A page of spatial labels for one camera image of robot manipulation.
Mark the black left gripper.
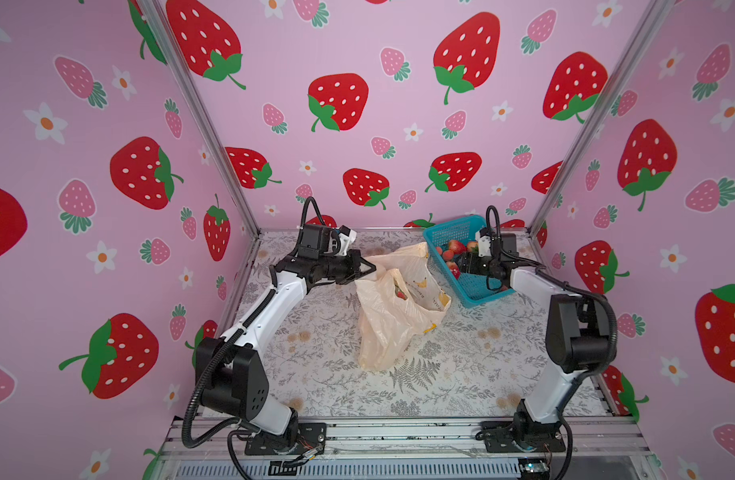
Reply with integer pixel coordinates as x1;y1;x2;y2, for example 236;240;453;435
316;252;375;284

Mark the translucent orange plastic bag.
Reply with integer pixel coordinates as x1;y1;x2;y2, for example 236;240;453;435
355;242;451;371

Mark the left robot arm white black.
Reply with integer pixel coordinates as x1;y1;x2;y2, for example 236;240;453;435
184;224;377;436

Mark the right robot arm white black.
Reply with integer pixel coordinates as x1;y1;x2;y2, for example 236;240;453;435
459;227;617;451

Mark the teal plastic basket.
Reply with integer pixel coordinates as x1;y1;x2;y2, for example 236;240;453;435
423;215;513;308

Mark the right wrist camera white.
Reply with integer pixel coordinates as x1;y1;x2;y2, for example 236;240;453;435
477;235;493;257

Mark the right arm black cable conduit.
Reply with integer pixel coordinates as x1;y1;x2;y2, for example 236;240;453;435
483;205;619;379

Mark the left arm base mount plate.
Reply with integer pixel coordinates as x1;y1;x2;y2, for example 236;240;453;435
244;422;327;456

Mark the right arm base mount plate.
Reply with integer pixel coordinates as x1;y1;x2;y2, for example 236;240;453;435
475;420;567;454

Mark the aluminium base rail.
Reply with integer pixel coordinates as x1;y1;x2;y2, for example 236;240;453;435
149;417;665;479

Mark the aluminium frame post right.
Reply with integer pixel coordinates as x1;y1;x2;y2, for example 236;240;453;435
527;0;675;239

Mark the aluminium frame post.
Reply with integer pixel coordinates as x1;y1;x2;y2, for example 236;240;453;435
139;0;260;239
527;0;675;239

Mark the aluminium frame post left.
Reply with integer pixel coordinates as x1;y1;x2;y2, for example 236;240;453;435
139;0;260;239

